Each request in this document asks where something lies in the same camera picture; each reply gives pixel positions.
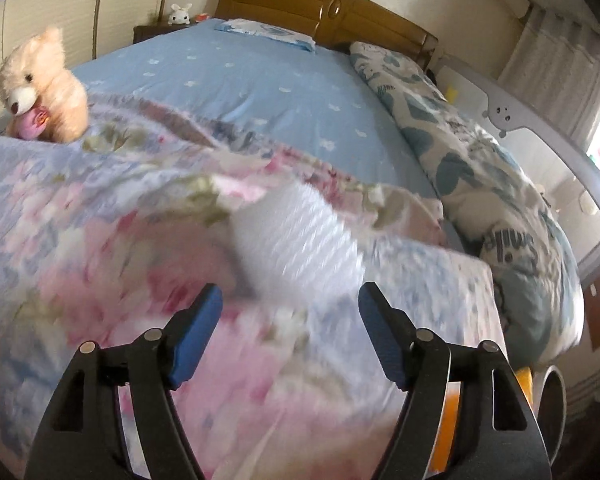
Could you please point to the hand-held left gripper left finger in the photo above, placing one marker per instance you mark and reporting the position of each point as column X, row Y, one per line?
column 194, row 335

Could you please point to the orange plastic object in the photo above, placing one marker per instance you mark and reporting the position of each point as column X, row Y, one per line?
column 451, row 425

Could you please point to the cream teddy bear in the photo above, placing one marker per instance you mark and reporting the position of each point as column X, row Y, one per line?
column 45, row 90

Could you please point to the pink floral blanket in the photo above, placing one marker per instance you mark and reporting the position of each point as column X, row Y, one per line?
column 130, row 220

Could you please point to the blue white pillow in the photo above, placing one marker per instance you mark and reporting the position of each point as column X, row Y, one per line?
column 270, row 32

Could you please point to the grey bed guard rail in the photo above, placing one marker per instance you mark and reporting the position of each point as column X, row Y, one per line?
column 525, row 125

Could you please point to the light blue bed sheet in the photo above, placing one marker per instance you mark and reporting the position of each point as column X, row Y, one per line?
column 260, row 95

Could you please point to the dark wooden nightstand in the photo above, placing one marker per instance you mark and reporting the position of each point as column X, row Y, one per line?
column 150, row 32

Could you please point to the white rabbit plush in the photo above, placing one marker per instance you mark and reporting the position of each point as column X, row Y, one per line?
column 181, row 14

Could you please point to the round dark bin white rim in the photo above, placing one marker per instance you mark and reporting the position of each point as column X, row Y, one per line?
column 555, row 400

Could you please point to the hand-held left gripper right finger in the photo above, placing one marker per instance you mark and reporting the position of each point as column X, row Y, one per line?
column 384, row 335

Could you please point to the sliding wardrobe door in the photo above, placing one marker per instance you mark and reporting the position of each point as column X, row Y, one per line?
column 70, row 10

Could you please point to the paw-print duvet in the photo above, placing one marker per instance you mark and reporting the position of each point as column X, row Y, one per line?
column 460, row 185

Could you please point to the wooden headboard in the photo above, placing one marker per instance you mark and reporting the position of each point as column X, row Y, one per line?
column 330, row 5

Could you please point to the striped grey curtain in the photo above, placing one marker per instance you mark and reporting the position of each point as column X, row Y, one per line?
column 555, row 60

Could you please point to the white ribbed plastic tray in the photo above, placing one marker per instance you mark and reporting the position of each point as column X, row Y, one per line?
column 300, row 245

